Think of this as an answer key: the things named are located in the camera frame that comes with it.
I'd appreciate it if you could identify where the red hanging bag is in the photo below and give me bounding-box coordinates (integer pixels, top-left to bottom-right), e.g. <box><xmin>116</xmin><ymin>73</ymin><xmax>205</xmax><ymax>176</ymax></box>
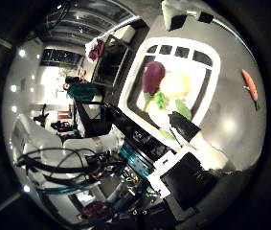
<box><xmin>87</xmin><ymin>38</ymin><xmax>105</xmax><ymax>61</ymax></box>

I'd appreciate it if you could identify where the teal metal frame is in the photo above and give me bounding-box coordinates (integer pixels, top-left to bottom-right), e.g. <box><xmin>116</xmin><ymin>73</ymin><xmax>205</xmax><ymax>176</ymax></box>
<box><xmin>119</xmin><ymin>142</ymin><xmax>152</xmax><ymax>178</ymax></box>

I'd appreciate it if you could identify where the white plastic basket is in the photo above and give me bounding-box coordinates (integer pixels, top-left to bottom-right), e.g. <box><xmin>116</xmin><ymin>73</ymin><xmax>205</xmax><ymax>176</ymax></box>
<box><xmin>118</xmin><ymin>36</ymin><xmax>222</xmax><ymax>150</ymax></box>

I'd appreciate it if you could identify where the black cart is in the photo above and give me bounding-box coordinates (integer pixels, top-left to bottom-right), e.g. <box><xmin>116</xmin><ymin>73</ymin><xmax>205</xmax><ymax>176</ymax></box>
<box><xmin>74</xmin><ymin>100</ymin><xmax>114</xmax><ymax>137</ymax></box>

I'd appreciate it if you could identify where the black cable bundle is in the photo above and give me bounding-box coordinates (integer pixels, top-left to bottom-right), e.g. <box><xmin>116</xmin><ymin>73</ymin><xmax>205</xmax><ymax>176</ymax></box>
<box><xmin>14</xmin><ymin>147</ymin><xmax>124</xmax><ymax>193</ymax></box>

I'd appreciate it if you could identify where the black box with white print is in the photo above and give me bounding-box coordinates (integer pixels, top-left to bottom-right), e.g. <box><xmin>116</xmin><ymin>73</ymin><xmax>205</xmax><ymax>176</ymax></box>
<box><xmin>107</xmin><ymin>103</ymin><xmax>171</xmax><ymax>161</ymax></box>

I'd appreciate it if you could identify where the purple eggplant plush with eyes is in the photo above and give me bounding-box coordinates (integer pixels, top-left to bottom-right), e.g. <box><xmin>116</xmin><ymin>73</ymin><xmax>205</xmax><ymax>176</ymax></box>
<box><xmin>141</xmin><ymin>60</ymin><xmax>167</xmax><ymax>113</ymax></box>

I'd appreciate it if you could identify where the round orange plush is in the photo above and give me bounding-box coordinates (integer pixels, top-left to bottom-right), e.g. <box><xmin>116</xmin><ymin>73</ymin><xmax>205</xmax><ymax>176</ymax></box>
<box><xmin>153</xmin><ymin>71</ymin><xmax>192</xmax><ymax>109</ymax></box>

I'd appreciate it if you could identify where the orange carrot plush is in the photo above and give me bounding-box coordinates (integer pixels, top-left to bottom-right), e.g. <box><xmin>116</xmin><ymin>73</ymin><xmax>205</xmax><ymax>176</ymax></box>
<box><xmin>240</xmin><ymin>68</ymin><xmax>261</xmax><ymax>112</ymax></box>

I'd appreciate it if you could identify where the black shelf rack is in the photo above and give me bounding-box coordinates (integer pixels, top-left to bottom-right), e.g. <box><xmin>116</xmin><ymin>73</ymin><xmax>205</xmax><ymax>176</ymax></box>
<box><xmin>91</xmin><ymin>34</ymin><xmax>133</xmax><ymax>89</ymax></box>

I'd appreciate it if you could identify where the corn plush with green husk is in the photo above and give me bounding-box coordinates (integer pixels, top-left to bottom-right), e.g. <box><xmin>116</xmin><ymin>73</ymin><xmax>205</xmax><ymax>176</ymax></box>
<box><xmin>136</xmin><ymin>95</ymin><xmax>193</xmax><ymax>142</ymax></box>

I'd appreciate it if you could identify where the white box on rack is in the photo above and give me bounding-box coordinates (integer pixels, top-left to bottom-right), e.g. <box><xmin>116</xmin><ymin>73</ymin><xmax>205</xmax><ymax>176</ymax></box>
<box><xmin>114</xmin><ymin>24</ymin><xmax>138</xmax><ymax>44</ymax></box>

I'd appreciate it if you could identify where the person in dark red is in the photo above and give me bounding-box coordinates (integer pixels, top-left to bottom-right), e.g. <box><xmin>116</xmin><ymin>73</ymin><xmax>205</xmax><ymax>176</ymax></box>
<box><xmin>79</xmin><ymin>200</ymin><xmax>112</xmax><ymax>223</ymax></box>

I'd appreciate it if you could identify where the person in teal shirt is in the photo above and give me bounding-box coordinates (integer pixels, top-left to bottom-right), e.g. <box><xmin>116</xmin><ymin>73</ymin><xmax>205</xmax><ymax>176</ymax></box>
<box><xmin>62</xmin><ymin>76</ymin><xmax>102</xmax><ymax>104</ymax></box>

